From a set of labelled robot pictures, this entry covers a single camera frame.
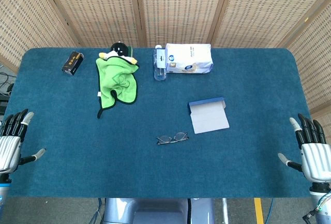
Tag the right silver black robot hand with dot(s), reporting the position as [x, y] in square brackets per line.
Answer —
[316, 159]

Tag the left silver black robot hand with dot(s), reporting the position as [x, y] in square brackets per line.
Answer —
[9, 146]

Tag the blue glasses case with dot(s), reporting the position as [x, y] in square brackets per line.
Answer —
[209, 119]

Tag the black eyeglasses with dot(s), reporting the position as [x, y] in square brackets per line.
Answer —
[163, 138]

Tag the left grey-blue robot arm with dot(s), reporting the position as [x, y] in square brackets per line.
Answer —
[3, 190]

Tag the black device on floor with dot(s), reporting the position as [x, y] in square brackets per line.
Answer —
[3, 103]

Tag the blue felt table cover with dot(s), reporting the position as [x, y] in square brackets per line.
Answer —
[77, 143]

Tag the black box with gold print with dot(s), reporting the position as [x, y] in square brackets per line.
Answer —
[73, 63]

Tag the woven bamboo screen panel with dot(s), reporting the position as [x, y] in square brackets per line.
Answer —
[181, 9]
[263, 9]
[318, 53]
[98, 9]
[26, 14]

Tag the green microfibre cloth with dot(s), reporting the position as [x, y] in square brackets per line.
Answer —
[116, 79]

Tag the black round plush toy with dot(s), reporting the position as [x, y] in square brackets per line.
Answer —
[119, 48]

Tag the grey-blue robot torso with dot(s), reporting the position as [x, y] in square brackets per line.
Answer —
[155, 211]

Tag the white tissue pack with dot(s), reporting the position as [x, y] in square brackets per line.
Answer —
[191, 58]

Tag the clear plastic water bottle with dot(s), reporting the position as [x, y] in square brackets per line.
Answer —
[159, 74]

